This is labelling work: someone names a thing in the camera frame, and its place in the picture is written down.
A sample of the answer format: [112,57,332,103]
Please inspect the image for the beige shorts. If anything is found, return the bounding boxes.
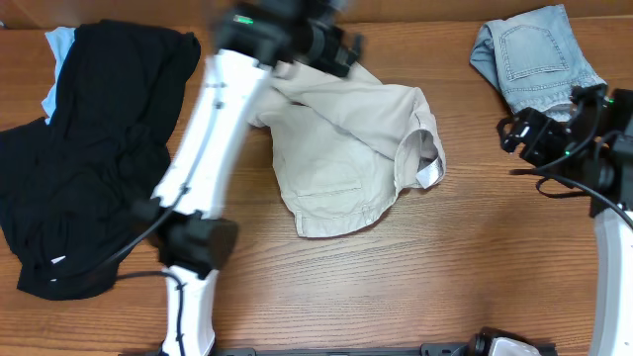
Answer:
[248,64,446,238]

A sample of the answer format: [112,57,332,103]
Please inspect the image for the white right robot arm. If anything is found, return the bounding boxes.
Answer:
[497,84,632,355]

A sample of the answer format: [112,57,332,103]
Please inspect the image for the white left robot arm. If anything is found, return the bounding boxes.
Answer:
[135,0,363,355]

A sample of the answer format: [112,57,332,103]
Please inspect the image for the folded light blue jeans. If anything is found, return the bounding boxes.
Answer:
[470,5,604,122]

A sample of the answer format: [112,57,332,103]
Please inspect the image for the light blue garment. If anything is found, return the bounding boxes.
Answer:
[42,27,75,125]

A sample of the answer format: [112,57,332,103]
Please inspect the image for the black garment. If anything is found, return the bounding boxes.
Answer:
[1,21,201,301]

